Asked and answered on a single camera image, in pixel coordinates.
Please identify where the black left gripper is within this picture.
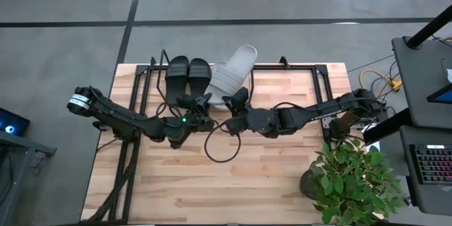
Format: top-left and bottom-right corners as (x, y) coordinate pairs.
(175, 92), (216, 135)

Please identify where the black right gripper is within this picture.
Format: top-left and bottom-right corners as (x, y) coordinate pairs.
(221, 86), (252, 138)

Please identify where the black rubber slide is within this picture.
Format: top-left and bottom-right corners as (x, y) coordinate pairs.
(188, 58), (213, 100)
(165, 55), (191, 107)

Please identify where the pale grey foam slide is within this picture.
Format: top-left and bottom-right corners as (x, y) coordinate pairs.
(211, 59), (227, 78)
(203, 44), (259, 112)

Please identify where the wooden shelf with black frame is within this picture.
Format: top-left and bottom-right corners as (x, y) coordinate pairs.
(156, 48), (256, 109)

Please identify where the potted green plant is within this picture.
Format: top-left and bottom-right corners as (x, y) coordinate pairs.
(299, 137), (406, 226)

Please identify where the grey side table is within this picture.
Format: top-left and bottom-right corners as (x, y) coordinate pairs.
(0, 129), (58, 226)

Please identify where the black device with blue light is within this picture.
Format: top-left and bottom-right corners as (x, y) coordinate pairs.
(0, 107), (31, 138)

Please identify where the black work table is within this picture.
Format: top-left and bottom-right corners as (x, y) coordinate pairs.
(391, 35), (452, 130)

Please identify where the black monitor pole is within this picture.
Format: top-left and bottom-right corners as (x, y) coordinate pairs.
(405, 4), (452, 49)

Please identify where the blue-lit monitor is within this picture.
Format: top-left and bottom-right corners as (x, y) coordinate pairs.
(426, 83), (452, 105)

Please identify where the backlit black keyboard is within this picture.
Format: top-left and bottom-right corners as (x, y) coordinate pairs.
(409, 143), (452, 185)

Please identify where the grey desk with keyboard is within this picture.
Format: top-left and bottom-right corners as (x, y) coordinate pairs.
(398, 125), (452, 217)

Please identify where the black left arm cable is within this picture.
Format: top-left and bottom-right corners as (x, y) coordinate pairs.
(155, 101), (186, 123)

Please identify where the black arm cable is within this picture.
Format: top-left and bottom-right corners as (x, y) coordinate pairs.
(203, 119), (242, 164)
(155, 101), (186, 123)

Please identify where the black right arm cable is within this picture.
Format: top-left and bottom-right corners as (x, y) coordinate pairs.
(203, 119), (242, 164)

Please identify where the black metal rig frame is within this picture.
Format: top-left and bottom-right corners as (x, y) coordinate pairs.
(80, 55), (333, 225)

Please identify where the yellow cable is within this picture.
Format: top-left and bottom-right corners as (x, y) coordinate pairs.
(359, 68), (403, 93)

